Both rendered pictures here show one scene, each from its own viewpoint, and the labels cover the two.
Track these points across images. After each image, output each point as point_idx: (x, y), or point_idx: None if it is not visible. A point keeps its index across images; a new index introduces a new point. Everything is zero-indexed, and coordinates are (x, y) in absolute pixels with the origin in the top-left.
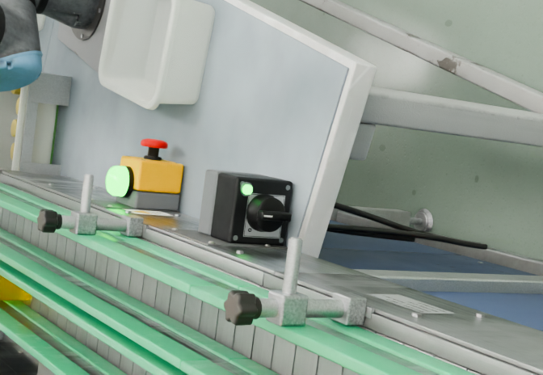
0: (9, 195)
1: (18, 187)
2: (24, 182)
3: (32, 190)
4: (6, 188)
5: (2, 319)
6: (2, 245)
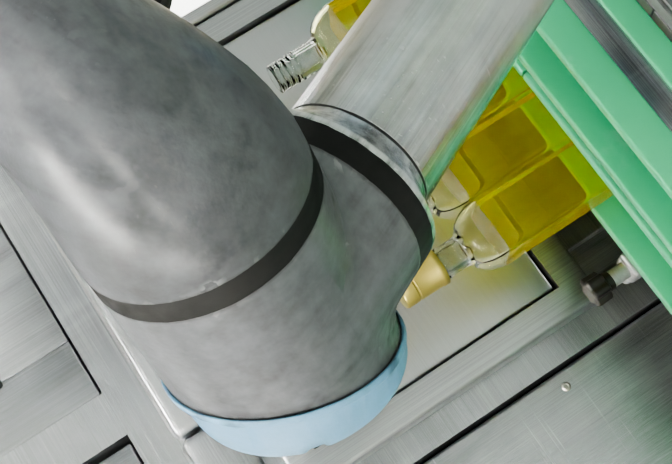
0: (637, 66)
1: None
2: None
3: (671, 24)
4: None
5: (665, 286)
6: (642, 166)
